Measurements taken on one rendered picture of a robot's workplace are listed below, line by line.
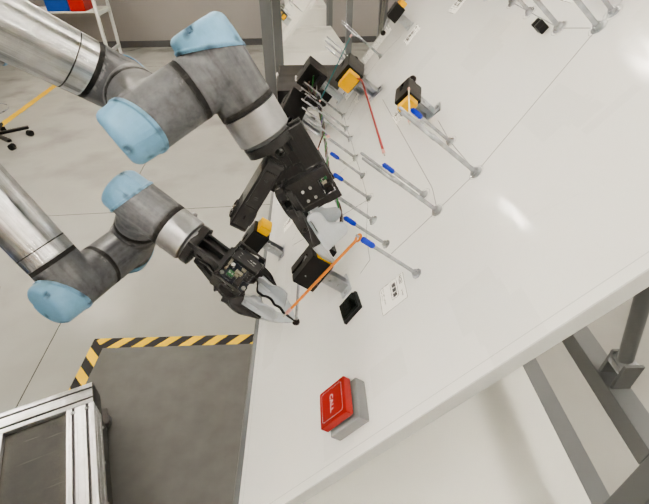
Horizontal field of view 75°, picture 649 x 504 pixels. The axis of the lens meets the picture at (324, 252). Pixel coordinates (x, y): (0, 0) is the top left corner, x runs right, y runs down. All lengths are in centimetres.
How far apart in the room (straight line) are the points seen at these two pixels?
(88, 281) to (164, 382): 136
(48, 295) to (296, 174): 39
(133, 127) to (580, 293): 47
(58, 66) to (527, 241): 57
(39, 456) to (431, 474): 131
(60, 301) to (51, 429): 115
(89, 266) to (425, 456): 67
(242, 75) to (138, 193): 27
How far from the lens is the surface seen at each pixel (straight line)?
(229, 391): 195
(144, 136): 53
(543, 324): 43
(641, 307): 72
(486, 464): 92
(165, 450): 188
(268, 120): 55
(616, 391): 84
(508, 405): 100
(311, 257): 65
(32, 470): 178
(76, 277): 73
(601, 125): 53
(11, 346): 254
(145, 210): 71
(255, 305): 71
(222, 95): 54
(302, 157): 58
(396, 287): 60
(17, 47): 62
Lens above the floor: 158
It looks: 38 degrees down
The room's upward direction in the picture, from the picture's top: straight up
